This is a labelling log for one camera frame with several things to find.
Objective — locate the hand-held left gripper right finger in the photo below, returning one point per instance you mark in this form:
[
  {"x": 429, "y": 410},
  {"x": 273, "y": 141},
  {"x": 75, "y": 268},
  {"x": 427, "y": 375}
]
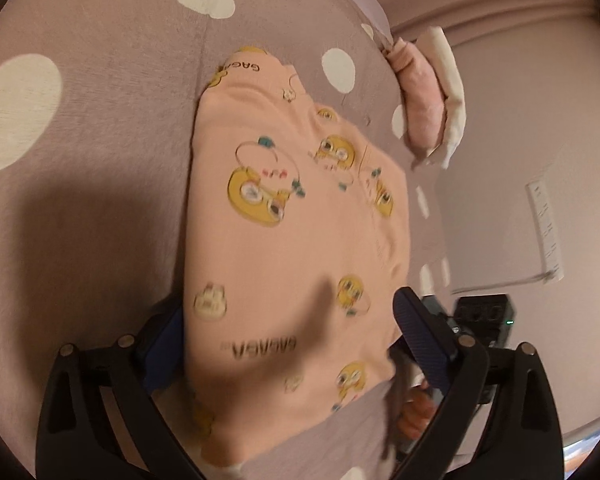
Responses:
[{"x": 420, "y": 331}]

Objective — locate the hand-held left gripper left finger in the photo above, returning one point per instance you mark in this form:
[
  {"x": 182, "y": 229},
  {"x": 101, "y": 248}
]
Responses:
[{"x": 164, "y": 342}]

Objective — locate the pink cartoon print baby garment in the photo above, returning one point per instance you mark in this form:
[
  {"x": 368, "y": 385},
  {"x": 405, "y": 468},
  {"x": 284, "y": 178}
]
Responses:
[{"x": 290, "y": 250}]

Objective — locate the person's right hand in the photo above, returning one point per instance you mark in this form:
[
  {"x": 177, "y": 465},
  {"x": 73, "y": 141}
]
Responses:
[{"x": 416, "y": 410}]

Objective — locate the white power strip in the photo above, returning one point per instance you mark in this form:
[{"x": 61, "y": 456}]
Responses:
[{"x": 546, "y": 230}]

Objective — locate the mauve polka dot deer blanket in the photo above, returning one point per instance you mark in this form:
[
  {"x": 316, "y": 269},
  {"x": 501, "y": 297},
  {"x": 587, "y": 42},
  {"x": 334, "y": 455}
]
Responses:
[{"x": 95, "y": 170}]

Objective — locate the pink and white folded cloth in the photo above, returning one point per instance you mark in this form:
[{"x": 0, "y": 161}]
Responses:
[{"x": 430, "y": 100}]

